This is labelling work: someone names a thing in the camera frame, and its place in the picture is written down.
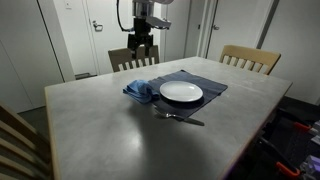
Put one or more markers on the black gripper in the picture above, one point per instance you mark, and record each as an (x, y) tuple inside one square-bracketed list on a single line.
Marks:
[(141, 36)]

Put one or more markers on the blue towel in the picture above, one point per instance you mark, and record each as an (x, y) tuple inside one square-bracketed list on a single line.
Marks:
[(141, 91)]

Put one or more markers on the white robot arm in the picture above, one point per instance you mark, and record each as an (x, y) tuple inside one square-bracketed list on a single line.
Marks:
[(144, 8)]

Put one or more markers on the white plate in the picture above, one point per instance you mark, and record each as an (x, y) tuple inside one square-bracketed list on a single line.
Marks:
[(181, 91)]

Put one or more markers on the dark wooden chair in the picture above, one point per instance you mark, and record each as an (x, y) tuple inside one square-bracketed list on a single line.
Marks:
[(121, 59)]

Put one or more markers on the light wooden chair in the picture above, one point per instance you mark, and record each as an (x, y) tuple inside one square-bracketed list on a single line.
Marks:
[(251, 59)]

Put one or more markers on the orange black clamp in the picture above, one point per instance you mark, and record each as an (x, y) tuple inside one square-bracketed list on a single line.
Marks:
[(282, 163)]

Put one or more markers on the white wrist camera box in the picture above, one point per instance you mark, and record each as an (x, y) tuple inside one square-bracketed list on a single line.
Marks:
[(155, 22)]

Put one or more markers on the white light switch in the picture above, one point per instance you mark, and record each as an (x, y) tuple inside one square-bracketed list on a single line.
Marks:
[(68, 4)]

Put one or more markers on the wooden chair near camera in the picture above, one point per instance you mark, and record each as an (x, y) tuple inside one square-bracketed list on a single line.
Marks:
[(25, 153)]

